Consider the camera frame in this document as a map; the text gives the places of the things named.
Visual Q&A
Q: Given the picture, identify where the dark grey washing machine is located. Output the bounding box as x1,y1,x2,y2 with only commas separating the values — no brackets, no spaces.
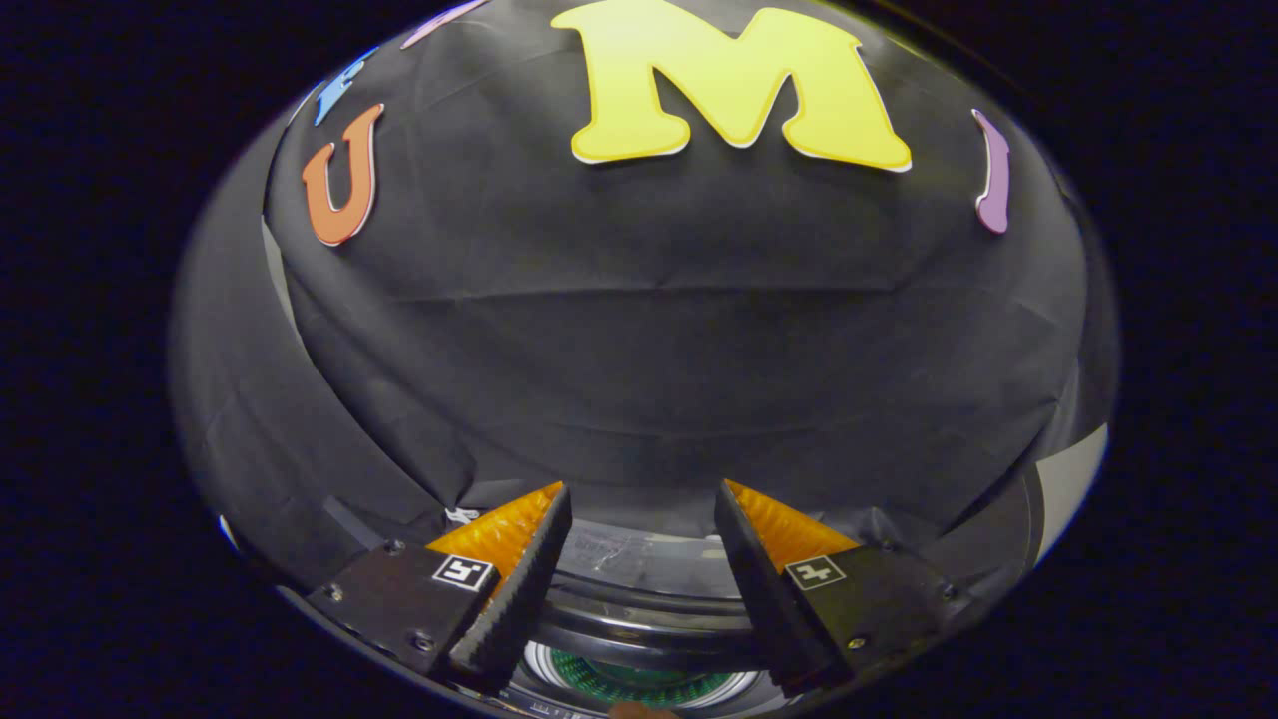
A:
504,519,800,719

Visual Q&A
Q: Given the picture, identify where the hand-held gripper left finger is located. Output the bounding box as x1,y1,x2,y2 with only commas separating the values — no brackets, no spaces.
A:
305,481,573,697

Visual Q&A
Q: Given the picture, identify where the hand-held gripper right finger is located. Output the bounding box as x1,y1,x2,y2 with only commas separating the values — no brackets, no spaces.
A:
713,479,969,698

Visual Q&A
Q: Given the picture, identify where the dark washing machine lid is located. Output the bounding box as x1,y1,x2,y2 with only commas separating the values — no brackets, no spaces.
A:
519,517,790,719

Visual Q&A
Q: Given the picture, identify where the green polo shirt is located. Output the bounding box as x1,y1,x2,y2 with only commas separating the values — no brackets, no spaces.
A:
554,649,735,708

